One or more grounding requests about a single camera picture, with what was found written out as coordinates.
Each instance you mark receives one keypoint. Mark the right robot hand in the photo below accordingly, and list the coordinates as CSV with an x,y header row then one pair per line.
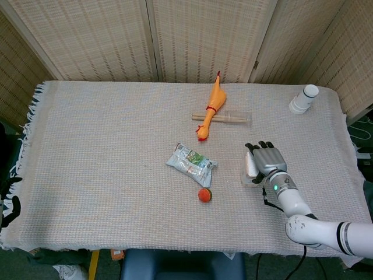
x,y
268,160

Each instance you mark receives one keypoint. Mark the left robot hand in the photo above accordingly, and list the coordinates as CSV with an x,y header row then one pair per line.
x,y
7,210

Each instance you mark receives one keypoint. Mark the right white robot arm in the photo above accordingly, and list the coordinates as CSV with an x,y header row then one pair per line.
x,y
291,198

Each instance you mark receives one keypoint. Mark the orange box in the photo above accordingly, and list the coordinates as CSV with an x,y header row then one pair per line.
x,y
117,254

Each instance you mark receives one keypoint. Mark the orange green ball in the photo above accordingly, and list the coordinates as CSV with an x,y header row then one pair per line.
x,y
204,195

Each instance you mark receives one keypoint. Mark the silver snack bag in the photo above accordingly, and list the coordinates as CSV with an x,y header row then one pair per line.
x,y
189,164

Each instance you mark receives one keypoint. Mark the yellow rubber chicken toy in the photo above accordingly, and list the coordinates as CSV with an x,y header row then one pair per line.
x,y
216,99

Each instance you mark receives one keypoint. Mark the wooden rolling pin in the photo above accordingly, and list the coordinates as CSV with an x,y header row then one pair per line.
x,y
199,117

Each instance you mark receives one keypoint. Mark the white shoe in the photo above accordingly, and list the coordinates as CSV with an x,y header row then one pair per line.
x,y
73,272

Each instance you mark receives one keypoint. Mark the beige woven tablecloth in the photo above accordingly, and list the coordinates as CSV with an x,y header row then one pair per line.
x,y
116,175

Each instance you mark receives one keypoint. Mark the blue padded seat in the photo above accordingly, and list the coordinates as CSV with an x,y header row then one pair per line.
x,y
180,266

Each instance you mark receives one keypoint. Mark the woven folding screen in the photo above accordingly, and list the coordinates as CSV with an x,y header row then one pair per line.
x,y
96,38

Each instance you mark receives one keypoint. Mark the yellow post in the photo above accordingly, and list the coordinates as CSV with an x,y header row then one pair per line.
x,y
93,265

